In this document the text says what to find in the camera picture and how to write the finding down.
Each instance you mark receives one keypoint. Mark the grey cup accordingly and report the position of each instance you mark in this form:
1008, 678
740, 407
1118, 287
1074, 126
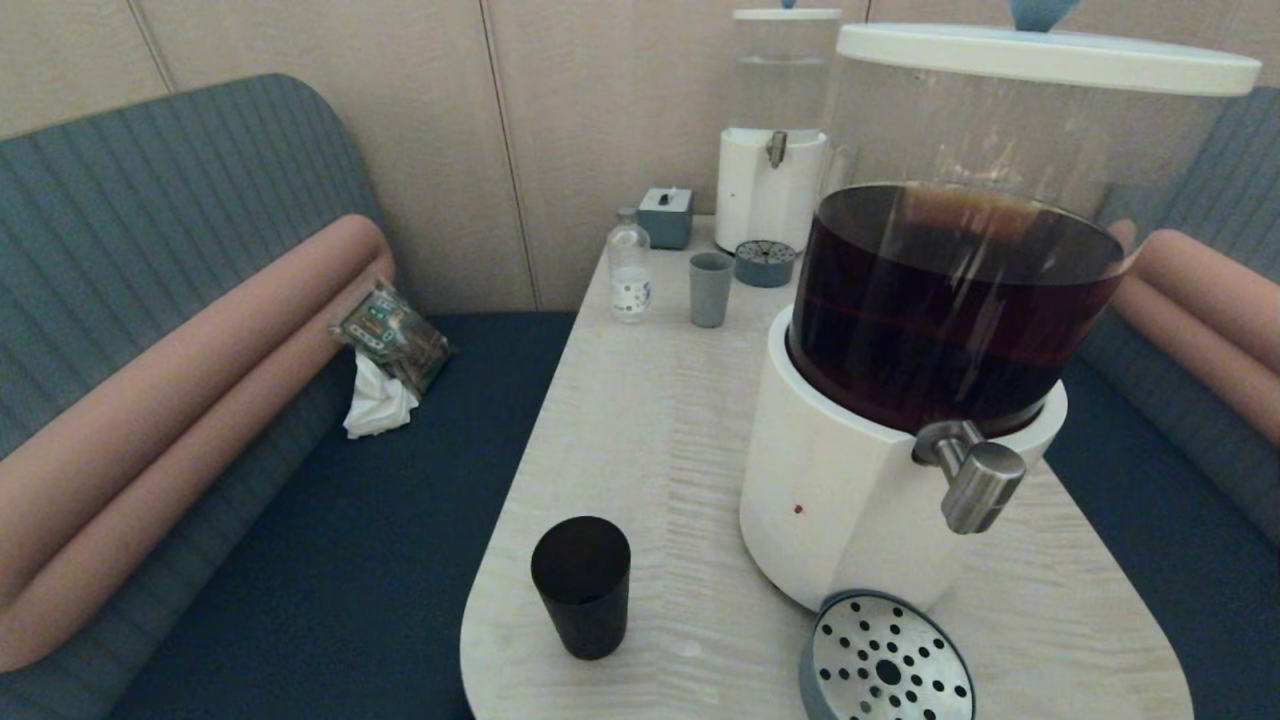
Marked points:
710, 295

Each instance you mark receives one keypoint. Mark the large white lid blue knob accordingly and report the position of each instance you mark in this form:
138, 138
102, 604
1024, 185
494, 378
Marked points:
1040, 58

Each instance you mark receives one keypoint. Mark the black cup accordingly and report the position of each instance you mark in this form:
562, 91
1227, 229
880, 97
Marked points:
580, 590

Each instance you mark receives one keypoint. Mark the white crumpled tissue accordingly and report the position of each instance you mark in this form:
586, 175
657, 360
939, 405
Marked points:
378, 405

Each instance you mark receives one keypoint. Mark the blue-grey upholstered sofa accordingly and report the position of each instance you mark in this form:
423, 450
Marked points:
150, 180
1180, 560

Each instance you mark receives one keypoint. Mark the large round perforated drip tray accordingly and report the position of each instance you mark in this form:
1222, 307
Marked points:
880, 660

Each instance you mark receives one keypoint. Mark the large tea dispenser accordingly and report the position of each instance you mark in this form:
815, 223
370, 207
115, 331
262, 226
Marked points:
840, 480

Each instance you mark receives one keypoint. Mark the small metal dispenser tap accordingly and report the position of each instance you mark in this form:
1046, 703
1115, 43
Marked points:
776, 148

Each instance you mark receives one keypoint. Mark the small round drip tray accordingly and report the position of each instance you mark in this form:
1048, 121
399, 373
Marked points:
764, 268

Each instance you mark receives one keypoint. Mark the pink bolster cushion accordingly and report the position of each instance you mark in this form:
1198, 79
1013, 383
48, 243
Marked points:
250, 320
1220, 290
1200, 355
250, 420

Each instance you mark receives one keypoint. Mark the blue-grey tissue box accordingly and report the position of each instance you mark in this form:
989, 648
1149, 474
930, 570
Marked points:
665, 222

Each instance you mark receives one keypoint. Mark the green snack packet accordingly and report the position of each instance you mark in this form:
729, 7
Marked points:
395, 335

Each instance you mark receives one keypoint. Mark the large metal dispenser tap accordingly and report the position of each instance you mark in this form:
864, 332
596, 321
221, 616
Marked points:
980, 485

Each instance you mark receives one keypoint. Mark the small water dispenser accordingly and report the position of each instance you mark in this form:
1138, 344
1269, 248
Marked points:
760, 200

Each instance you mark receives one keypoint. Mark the small white dispenser lid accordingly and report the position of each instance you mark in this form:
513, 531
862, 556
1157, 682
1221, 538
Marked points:
786, 14

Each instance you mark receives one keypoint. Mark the clear plastic bottle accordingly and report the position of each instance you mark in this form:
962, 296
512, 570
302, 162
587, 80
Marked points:
630, 275

